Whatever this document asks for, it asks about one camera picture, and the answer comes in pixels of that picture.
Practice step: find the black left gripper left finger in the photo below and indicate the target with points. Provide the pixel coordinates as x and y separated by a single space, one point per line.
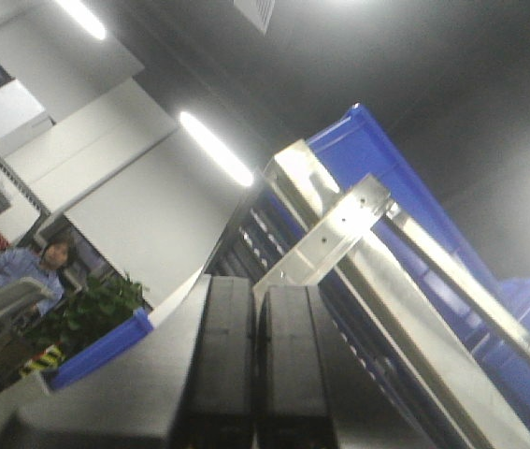
216 408

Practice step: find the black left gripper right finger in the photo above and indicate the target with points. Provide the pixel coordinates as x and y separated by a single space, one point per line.
292 407

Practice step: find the stainless steel shelf rack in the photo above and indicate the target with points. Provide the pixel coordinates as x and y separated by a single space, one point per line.
395 373

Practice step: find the blue bin on table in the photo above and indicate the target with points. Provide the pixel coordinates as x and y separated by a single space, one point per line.
114 343

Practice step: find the green potted plant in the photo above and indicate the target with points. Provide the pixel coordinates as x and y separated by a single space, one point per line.
84 317

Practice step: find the seated person in blue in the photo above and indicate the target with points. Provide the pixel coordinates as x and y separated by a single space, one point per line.
19 262

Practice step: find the grey office chair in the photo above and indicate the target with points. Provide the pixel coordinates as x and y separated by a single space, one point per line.
21 295

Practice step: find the blue bin far right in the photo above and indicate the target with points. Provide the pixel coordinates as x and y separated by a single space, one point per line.
356 146

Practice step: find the ceiling light strip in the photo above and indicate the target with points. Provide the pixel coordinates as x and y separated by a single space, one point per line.
216 149

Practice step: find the ceiling air vent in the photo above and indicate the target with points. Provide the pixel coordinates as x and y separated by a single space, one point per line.
257 12

